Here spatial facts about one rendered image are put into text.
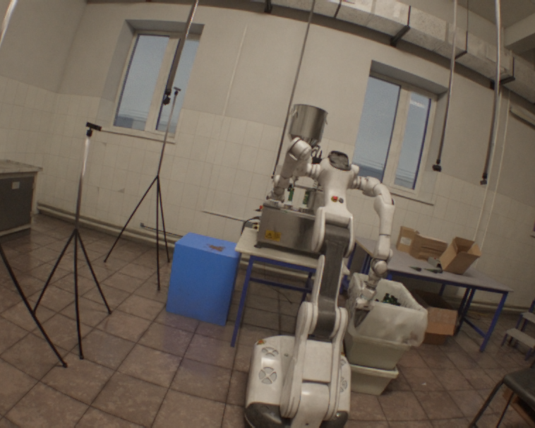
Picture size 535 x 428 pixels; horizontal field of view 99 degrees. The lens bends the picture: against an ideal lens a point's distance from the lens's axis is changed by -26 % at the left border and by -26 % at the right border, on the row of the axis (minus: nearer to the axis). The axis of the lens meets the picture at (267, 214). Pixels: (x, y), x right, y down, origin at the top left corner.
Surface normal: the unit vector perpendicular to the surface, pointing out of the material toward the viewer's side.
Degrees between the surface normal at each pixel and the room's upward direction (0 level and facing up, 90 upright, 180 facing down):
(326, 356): 41
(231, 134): 90
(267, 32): 90
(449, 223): 90
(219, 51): 90
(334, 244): 68
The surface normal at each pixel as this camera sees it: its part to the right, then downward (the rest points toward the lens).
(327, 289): 0.08, -0.20
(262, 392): 0.18, -0.67
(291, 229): -0.02, 0.14
